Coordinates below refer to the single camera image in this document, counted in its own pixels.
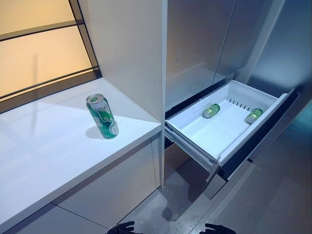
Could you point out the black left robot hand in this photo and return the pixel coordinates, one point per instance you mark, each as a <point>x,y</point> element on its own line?
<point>120,228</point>

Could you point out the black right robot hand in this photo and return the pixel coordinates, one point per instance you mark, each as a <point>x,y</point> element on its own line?
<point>219,230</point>

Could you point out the green beer can tall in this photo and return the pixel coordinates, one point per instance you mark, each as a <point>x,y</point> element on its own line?
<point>104,119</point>

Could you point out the steel fridge drawer front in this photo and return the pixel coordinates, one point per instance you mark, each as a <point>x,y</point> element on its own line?
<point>256,146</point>

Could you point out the white plastic fridge drawer bin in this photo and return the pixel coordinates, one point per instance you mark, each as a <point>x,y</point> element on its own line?
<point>207,131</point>

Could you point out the stainless steel fridge door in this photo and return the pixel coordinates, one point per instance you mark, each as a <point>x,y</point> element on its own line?
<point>243,36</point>
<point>195,36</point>

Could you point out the tall white cabinet panel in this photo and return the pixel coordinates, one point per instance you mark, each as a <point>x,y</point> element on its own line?
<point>126,48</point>

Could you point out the white drawer slide rail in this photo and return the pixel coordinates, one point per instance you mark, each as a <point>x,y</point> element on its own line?
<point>190,153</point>

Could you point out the backlit glass panel black frame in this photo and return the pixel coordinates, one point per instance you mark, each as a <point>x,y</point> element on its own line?
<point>36,48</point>

